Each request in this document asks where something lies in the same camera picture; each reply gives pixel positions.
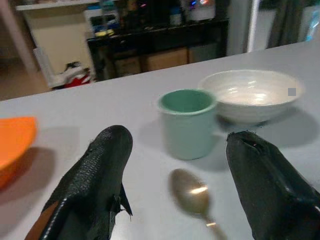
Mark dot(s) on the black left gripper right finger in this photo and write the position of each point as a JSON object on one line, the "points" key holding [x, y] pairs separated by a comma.
{"points": [[270, 190]]}

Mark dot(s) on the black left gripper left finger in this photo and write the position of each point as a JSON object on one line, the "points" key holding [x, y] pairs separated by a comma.
{"points": [[95, 175]]}

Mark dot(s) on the gold spoon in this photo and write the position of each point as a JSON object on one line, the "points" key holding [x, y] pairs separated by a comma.
{"points": [[192, 195]]}

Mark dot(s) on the orange bowl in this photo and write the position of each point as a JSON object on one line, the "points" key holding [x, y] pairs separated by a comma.
{"points": [[15, 142]]}

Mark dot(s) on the white ceramic bowl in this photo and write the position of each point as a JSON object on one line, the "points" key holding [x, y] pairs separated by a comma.
{"points": [[252, 100]]}

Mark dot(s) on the red object on floor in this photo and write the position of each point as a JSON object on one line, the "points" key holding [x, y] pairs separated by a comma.
{"points": [[78, 81]]}

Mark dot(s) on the green cup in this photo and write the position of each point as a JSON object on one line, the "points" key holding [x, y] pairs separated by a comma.
{"points": [[187, 132]]}

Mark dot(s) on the small brown cardboard box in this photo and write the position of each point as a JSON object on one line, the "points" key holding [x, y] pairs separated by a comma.
{"points": [[127, 66]]}

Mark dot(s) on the white leaning board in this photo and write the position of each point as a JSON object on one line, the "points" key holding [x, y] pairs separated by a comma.
{"points": [[47, 67]]}

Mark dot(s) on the large brown cardboard box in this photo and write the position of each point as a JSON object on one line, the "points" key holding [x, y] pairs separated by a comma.
{"points": [[165, 60]]}

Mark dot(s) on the black shelf unit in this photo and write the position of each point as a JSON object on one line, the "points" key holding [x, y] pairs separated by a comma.
{"points": [[155, 37]]}

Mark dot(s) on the grey storage box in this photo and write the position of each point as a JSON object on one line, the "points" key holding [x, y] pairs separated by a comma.
{"points": [[203, 53]]}

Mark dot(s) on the white plastic container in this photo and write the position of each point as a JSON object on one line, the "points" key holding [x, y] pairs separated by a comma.
{"points": [[96, 20]]}

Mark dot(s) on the dark curtain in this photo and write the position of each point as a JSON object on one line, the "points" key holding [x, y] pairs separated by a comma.
{"points": [[287, 22]]}

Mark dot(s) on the white round appliance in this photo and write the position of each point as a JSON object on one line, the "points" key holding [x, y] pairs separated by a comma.
{"points": [[200, 10]]}

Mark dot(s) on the white door frame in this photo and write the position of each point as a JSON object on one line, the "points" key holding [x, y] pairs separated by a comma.
{"points": [[257, 25]]}

